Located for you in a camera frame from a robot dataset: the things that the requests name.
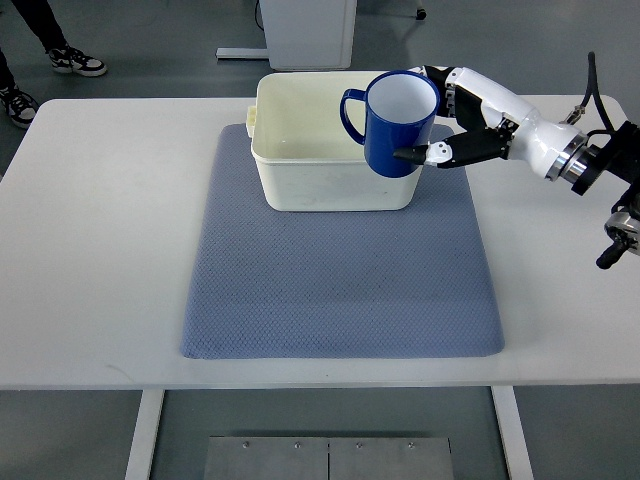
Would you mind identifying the blue-grey quilted mat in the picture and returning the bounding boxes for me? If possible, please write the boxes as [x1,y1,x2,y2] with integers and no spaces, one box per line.
[181,125,504,359]

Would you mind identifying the white table leg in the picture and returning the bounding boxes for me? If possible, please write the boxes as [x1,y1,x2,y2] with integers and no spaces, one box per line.
[491,386,534,480]
[124,389,165,480]

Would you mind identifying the metal floor plate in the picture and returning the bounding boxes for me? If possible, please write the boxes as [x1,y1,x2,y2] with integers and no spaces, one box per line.
[204,437,454,480]

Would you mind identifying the white cabinet pedestal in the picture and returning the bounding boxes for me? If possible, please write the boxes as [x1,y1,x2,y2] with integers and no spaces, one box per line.
[216,0,357,71]

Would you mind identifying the left white table leg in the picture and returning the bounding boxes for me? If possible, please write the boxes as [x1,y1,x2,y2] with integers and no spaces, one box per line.
[124,389,165,480]

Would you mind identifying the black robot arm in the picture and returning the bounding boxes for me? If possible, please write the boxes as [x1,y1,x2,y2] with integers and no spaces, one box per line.
[564,52,639,270]

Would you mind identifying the chair caster wheel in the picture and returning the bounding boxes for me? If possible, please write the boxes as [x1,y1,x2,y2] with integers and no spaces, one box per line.
[415,0,427,21]

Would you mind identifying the person leg dark trousers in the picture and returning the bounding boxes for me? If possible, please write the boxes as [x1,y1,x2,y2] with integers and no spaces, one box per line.
[11,0,68,52]

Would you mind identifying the right white table leg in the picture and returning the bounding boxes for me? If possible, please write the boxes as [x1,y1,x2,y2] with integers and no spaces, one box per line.
[491,386,534,480]

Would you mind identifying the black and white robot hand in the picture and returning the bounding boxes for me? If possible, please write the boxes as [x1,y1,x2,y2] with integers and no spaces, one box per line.
[393,66,588,181]

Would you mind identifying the black and white sneaker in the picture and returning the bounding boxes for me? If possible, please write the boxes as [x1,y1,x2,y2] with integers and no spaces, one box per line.
[47,46,108,78]

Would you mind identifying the blue mug white inside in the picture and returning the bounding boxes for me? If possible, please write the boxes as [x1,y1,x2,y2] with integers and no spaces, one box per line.
[339,70,440,178]

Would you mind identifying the white plastic box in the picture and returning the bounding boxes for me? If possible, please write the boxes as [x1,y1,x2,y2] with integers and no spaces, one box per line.
[246,71,420,212]

